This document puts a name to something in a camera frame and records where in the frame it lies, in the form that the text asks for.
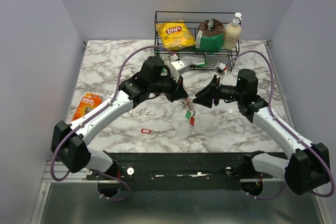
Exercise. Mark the aluminium frame rail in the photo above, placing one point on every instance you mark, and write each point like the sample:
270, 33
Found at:
65, 174

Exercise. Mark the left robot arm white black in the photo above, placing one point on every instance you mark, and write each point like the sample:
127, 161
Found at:
70, 141

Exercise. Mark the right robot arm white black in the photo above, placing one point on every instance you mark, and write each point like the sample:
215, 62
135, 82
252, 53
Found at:
283, 134

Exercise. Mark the green white snack packet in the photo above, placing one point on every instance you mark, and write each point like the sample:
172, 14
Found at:
193, 61

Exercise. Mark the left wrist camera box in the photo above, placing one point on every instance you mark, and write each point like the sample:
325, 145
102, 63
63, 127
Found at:
178, 68

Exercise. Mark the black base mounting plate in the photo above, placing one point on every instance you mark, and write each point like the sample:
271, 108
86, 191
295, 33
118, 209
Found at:
111, 187

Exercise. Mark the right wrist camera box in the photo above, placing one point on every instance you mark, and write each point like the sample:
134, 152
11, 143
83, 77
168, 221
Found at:
220, 68

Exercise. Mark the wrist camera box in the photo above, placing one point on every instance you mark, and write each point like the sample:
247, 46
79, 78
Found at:
178, 68
220, 68

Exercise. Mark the yellow Lays chips bag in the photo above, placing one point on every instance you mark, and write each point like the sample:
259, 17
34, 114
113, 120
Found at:
175, 35

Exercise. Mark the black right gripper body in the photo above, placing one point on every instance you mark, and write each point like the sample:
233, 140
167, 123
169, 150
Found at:
219, 91

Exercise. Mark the black wire rack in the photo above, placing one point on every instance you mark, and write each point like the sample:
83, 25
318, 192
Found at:
192, 21

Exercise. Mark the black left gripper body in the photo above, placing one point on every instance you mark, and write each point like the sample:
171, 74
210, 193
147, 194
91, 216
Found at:
169, 86

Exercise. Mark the key with green tag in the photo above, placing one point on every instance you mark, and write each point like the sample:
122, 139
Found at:
188, 114

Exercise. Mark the green brown coffee bag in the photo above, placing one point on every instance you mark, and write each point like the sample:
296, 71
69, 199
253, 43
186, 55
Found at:
210, 36

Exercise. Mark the cream pump lotion bottle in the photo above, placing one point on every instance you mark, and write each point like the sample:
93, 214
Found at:
232, 32

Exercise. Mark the orange Gillette razor box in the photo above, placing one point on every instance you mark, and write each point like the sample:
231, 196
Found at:
87, 104

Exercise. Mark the lone key with red tag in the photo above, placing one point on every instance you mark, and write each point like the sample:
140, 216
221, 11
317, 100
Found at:
149, 131

